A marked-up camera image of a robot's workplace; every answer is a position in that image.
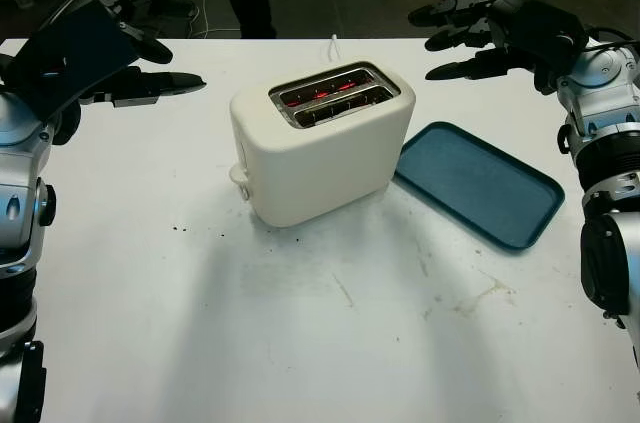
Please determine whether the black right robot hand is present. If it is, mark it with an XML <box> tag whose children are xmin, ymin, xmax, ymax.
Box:
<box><xmin>408</xmin><ymin>0</ymin><xmax>590</xmax><ymax>82</ymax></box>

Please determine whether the white toaster power cord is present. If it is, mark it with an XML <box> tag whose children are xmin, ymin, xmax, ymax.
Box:
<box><xmin>322</xmin><ymin>35</ymin><xmax>344</xmax><ymax>64</ymax></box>

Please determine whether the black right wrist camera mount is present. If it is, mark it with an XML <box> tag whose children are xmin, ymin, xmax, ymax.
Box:
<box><xmin>532</xmin><ymin>65</ymin><xmax>564</xmax><ymax>96</ymax></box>

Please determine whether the blue rectangular tray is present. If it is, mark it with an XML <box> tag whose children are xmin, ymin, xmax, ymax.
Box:
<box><xmin>393</xmin><ymin>121</ymin><xmax>567</xmax><ymax>255</ymax></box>

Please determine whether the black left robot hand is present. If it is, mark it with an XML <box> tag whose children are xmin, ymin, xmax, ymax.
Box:
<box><xmin>0</xmin><ymin>0</ymin><xmax>208</xmax><ymax>119</ymax></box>

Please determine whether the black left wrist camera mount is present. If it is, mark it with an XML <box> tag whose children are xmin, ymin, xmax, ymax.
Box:
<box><xmin>52</xmin><ymin>102</ymin><xmax>84</xmax><ymax>145</ymax></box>

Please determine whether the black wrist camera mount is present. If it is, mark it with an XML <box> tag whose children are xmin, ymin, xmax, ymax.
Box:
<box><xmin>52</xmin><ymin>102</ymin><xmax>84</xmax><ymax>145</ymax></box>
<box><xmin>532</xmin><ymin>65</ymin><xmax>564</xmax><ymax>96</ymax></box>

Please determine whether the white two-slot toaster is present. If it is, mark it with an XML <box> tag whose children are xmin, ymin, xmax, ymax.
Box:
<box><xmin>229</xmin><ymin>61</ymin><xmax>417</xmax><ymax>229</ymax></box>

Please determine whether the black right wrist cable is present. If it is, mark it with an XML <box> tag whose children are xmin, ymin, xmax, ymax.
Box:
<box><xmin>582</xmin><ymin>25</ymin><xmax>640</xmax><ymax>52</ymax></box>

